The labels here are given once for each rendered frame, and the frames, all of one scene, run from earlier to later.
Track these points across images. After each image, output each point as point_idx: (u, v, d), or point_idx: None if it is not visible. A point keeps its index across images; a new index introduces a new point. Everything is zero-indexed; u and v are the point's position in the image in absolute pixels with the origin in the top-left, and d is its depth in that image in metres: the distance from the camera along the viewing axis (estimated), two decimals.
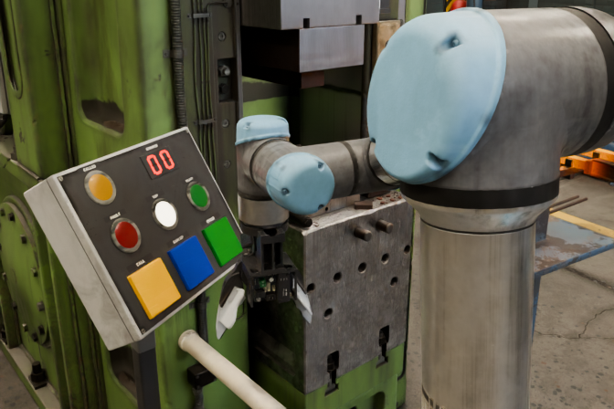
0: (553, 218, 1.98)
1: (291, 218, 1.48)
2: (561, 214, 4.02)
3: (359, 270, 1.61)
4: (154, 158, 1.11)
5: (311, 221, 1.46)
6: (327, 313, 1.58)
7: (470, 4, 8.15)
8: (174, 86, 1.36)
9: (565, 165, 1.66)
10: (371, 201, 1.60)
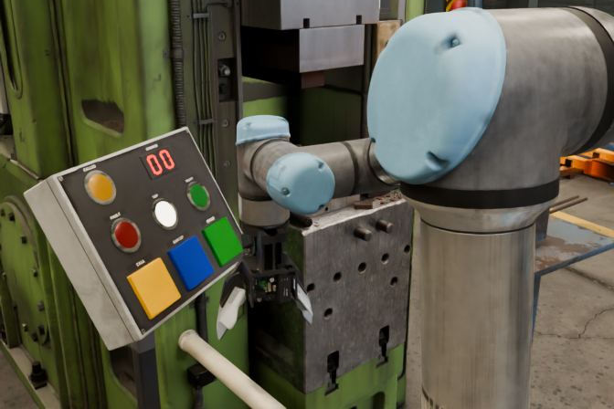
0: (553, 218, 1.98)
1: (291, 218, 1.48)
2: (561, 214, 4.02)
3: (359, 270, 1.61)
4: (154, 158, 1.11)
5: (311, 221, 1.46)
6: (327, 313, 1.58)
7: (470, 4, 8.15)
8: (174, 86, 1.36)
9: (565, 165, 1.66)
10: (371, 201, 1.60)
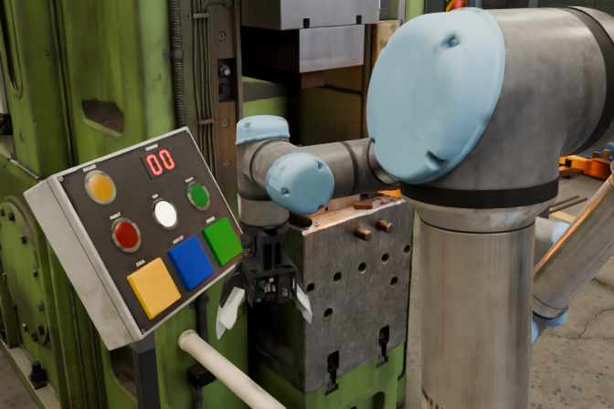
0: (553, 218, 1.98)
1: (291, 218, 1.48)
2: (561, 214, 4.02)
3: (359, 270, 1.61)
4: (154, 158, 1.11)
5: (311, 221, 1.46)
6: (327, 313, 1.58)
7: (470, 4, 8.15)
8: (174, 86, 1.36)
9: (565, 165, 1.66)
10: (371, 201, 1.60)
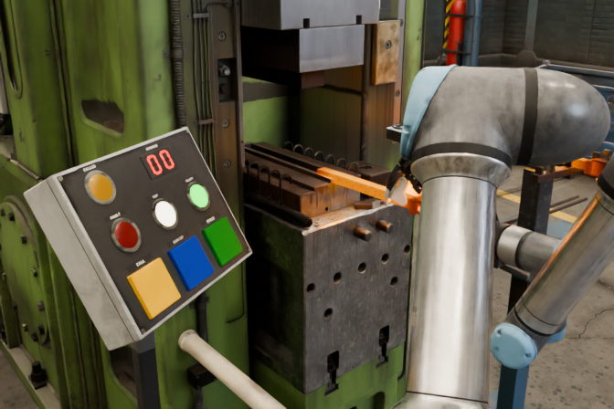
0: (553, 218, 1.98)
1: (291, 218, 1.48)
2: (561, 214, 4.02)
3: (359, 270, 1.61)
4: (154, 158, 1.11)
5: (311, 221, 1.46)
6: (327, 313, 1.58)
7: (470, 4, 8.15)
8: (174, 86, 1.36)
9: (565, 165, 1.66)
10: (371, 201, 1.60)
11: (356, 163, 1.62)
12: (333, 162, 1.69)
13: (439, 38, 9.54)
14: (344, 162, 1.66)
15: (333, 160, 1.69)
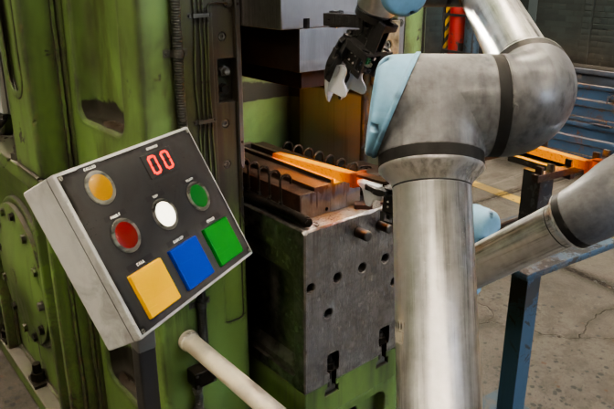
0: None
1: (291, 218, 1.48)
2: None
3: (359, 270, 1.61)
4: (154, 158, 1.11)
5: (311, 221, 1.46)
6: (327, 313, 1.58)
7: None
8: (174, 86, 1.36)
9: (565, 165, 1.66)
10: None
11: (356, 163, 1.62)
12: (333, 162, 1.69)
13: (439, 38, 9.54)
14: (344, 162, 1.66)
15: (333, 160, 1.69)
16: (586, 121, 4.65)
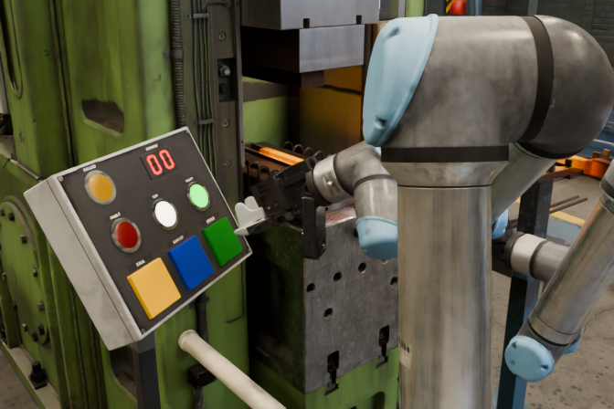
0: (553, 218, 1.98)
1: None
2: (561, 214, 4.02)
3: (359, 270, 1.61)
4: (154, 158, 1.11)
5: None
6: (327, 313, 1.58)
7: (470, 4, 8.15)
8: (174, 86, 1.36)
9: (565, 165, 1.66)
10: None
11: None
12: None
13: None
14: None
15: None
16: None
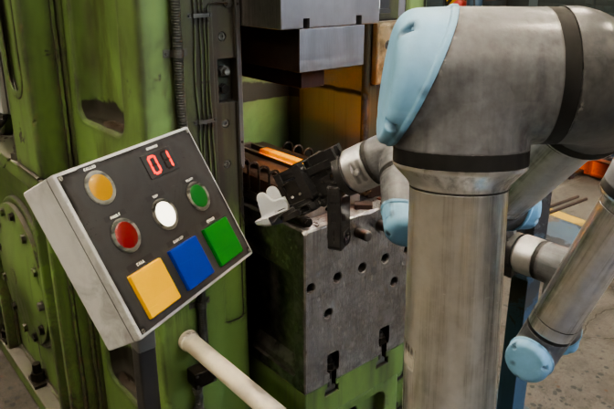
0: (553, 218, 1.98)
1: (291, 218, 1.48)
2: (561, 214, 4.02)
3: (359, 270, 1.61)
4: (154, 158, 1.11)
5: (311, 221, 1.46)
6: (327, 313, 1.58)
7: (470, 4, 8.15)
8: (174, 86, 1.36)
9: None
10: (371, 201, 1.60)
11: None
12: None
13: None
14: None
15: None
16: None
